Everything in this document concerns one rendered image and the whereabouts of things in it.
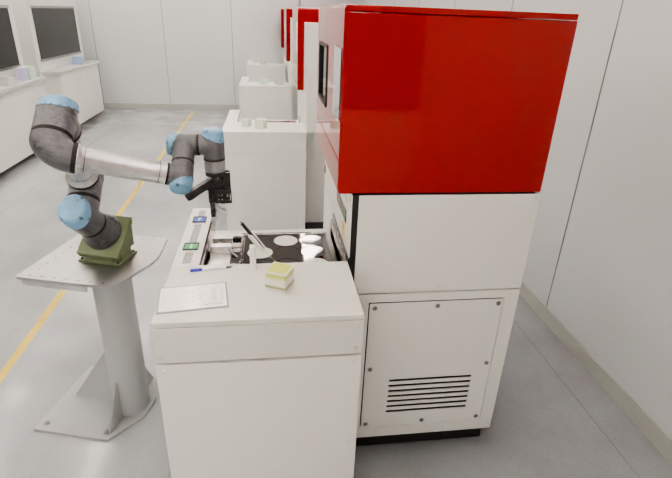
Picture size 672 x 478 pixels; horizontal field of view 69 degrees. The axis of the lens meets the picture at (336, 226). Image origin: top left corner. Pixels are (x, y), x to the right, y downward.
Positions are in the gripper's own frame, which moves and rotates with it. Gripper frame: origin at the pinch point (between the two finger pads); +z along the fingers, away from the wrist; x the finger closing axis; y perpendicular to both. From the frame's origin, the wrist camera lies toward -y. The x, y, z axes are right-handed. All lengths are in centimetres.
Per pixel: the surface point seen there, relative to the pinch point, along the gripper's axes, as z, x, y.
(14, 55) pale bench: -10, 544, -201
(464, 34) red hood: -69, -29, 78
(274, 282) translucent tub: 5.7, -39.0, 16.2
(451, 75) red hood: -57, -29, 76
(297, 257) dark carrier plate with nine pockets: 15.5, -5.5, 31.2
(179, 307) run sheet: 8.6, -42.1, -13.0
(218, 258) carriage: 17.5, 4.3, 1.3
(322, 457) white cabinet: 67, -57, 29
